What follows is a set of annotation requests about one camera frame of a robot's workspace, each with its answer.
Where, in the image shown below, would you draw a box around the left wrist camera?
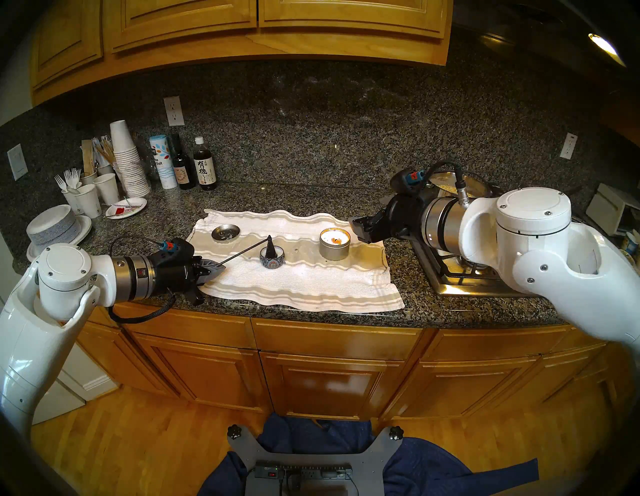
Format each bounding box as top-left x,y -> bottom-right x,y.
159,238 -> 195,263

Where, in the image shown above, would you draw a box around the stainless steel pot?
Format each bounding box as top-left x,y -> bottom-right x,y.
430,170 -> 493,198

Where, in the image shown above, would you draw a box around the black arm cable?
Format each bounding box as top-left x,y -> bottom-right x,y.
425,159 -> 473,207
107,235 -> 177,325

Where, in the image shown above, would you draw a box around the stack of grey paper bowls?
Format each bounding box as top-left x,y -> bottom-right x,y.
27,204 -> 82,247

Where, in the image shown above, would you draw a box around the wooden cabinets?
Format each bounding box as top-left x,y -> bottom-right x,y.
30,0 -> 453,107
75,300 -> 640,426

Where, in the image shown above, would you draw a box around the white beige striped towel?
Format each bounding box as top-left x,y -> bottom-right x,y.
186,208 -> 406,314

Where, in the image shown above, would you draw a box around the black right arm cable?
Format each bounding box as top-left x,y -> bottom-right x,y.
425,159 -> 473,207

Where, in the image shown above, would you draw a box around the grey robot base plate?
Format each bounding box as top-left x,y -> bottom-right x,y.
226,425 -> 405,496

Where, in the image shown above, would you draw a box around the white salt canister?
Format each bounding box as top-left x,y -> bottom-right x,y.
149,135 -> 178,190

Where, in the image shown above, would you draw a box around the small white plate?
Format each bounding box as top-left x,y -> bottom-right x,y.
104,196 -> 148,220

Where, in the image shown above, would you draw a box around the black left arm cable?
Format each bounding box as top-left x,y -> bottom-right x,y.
107,235 -> 177,325

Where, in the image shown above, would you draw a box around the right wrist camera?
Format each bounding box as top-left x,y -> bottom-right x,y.
390,166 -> 433,197

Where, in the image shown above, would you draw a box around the black long-handled candle snuffer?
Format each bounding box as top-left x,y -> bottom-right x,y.
217,235 -> 278,268

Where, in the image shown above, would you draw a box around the dark range hood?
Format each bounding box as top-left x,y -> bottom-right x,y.
452,0 -> 640,76

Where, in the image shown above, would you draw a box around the tall stack paper cups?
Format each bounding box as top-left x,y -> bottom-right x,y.
109,120 -> 151,198

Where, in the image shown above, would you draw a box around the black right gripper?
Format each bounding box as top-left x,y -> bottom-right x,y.
349,189 -> 432,243

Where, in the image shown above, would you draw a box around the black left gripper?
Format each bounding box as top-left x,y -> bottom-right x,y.
150,251 -> 227,307

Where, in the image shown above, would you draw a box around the white light switch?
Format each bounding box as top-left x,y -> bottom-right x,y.
7,144 -> 29,182

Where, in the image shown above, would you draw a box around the dark blue cloth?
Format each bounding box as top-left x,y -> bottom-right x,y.
197,412 -> 540,496

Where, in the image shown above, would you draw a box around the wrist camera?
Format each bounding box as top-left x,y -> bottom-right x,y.
390,166 -> 433,197
159,238 -> 195,263

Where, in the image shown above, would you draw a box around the blue patterned bowl candle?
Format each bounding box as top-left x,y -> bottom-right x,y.
259,245 -> 286,270

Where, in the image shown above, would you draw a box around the gas stove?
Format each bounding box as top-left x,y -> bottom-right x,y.
407,195 -> 606,299

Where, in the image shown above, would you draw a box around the white box appliance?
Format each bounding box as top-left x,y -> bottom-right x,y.
585,182 -> 640,237

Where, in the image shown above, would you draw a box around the paper wrapped chopsticks bundle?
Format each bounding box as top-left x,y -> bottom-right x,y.
94,135 -> 117,166

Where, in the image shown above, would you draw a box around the wooden upper cabinets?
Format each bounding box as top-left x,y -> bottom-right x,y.
30,0 -> 453,107

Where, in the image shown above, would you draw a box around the dark bottle tan label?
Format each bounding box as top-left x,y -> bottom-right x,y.
170,133 -> 196,191

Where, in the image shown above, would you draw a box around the soy sauce bottle white label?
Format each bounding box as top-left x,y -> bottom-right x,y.
193,136 -> 218,192

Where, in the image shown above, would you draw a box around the silver tin candle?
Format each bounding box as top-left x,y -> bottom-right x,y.
319,228 -> 352,262

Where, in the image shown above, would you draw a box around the wooden lower cabinets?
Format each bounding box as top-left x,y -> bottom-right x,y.
75,300 -> 640,426

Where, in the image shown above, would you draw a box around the white outlet near bottles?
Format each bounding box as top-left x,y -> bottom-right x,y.
163,96 -> 186,127

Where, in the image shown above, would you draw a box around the range hood light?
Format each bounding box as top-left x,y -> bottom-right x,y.
587,32 -> 627,68

